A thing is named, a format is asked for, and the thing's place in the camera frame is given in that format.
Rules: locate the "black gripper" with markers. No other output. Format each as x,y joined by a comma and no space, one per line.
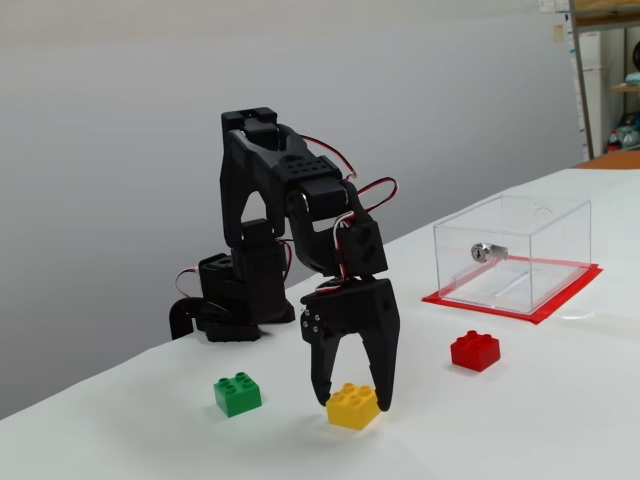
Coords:
356,306

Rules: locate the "yellow lego brick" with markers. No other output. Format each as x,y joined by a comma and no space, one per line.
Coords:
350,412

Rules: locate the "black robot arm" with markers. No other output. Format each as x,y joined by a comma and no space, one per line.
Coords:
260,170

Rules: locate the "green lego brick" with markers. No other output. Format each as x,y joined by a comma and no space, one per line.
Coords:
237,400

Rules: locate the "red lego brick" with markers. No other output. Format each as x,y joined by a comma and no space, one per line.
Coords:
475,354

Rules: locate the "transparent plastic box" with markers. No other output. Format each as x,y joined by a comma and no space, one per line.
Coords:
550,235

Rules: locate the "silver cam lock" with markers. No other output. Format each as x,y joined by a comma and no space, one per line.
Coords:
480,254

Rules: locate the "black table clamp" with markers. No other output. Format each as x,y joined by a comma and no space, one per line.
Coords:
180,320

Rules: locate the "orange table top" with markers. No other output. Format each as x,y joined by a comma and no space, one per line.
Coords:
615,161

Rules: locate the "red capped soda bottle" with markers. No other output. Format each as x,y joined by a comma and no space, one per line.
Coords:
613,145

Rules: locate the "metal shelf rack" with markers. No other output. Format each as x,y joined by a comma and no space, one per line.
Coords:
580,75

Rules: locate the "paper note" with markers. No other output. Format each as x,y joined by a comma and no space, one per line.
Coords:
559,35

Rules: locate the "white cabinet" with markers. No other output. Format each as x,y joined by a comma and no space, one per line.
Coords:
592,55

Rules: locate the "teal object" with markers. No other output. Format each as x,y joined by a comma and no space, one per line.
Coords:
634,80

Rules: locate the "red tape frame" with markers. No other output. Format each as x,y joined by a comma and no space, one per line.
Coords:
475,307

